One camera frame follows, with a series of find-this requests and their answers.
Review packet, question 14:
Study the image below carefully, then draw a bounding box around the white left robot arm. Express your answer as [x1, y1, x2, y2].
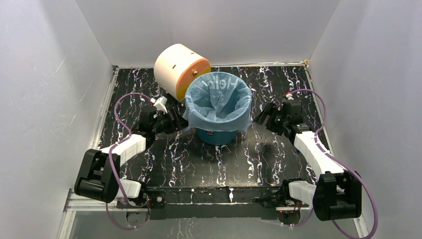
[74, 106, 188, 207]

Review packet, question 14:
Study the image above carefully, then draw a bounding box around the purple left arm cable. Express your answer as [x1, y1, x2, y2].
[105, 92, 157, 230]

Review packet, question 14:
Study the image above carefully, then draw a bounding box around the aluminium frame rail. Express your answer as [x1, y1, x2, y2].
[57, 186, 370, 239]

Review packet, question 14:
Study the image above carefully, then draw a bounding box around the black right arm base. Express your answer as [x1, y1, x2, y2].
[251, 188, 313, 227]

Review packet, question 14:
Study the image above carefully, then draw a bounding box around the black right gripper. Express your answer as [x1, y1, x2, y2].
[253, 102, 288, 136]

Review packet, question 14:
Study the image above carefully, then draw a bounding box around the round pastel drawer cabinet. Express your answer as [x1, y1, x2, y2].
[153, 44, 211, 102]

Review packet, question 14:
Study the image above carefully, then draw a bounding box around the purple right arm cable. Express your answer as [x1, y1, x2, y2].
[285, 89, 379, 239]

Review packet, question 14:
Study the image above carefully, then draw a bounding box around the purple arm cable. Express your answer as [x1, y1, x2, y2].
[105, 92, 157, 230]
[285, 89, 379, 239]

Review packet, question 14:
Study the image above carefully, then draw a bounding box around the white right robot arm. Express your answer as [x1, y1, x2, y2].
[253, 100, 362, 221]

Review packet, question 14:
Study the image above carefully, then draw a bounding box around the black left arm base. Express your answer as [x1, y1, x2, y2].
[116, 188, 166, 227]

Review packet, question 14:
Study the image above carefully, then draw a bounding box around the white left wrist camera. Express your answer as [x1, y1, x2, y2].
[150, 96, 168, 114]

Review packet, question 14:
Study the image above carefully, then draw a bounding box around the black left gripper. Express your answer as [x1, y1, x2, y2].
[152, 108, 191, 135]

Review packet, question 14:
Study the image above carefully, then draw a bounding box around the translucent blue plastic bag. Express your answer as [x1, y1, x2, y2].
[183, 72, 252, 132]

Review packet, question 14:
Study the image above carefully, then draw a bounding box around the teal plastic trash bin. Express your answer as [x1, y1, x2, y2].
[196, 128, 238, 146]

